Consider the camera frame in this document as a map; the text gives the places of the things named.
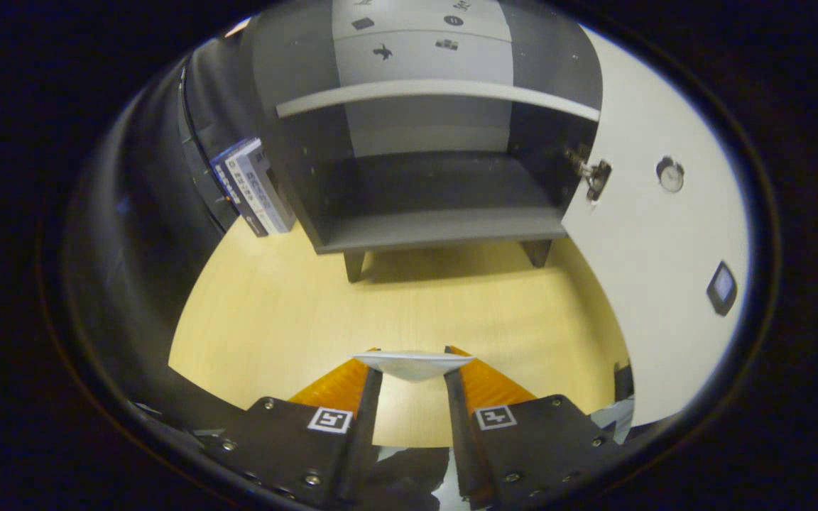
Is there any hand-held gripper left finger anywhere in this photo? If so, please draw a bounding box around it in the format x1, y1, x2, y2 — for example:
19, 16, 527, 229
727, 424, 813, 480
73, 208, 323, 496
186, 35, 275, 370
192, 346, 385, 508

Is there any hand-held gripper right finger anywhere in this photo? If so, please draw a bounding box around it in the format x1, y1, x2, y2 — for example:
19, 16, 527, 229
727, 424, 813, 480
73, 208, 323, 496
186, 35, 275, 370
443, 346, 640, 510

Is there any white blue tube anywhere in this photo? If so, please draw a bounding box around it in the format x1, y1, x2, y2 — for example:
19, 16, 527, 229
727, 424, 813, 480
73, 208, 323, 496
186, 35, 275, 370
351, 349, 477, 384

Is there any white cabinet door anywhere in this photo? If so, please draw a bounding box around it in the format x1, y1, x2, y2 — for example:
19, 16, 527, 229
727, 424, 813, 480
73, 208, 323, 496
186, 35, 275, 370
562, 25, 751, 427

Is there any grey cabinet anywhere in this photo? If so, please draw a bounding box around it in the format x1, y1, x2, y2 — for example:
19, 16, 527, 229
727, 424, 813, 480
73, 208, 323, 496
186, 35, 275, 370
242, 0, 605, 283

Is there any light grey book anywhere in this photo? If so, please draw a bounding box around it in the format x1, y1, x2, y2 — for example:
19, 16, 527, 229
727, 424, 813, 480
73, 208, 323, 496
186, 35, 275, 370
228, 137, 298, 235

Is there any metal door hinge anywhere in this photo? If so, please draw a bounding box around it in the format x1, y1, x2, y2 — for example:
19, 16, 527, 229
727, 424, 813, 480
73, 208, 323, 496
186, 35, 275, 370
565, 145, 614, 205

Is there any black backdrop cloth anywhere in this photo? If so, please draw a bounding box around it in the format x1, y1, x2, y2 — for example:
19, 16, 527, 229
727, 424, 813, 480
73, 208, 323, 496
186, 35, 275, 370
61, 35, 261, 419

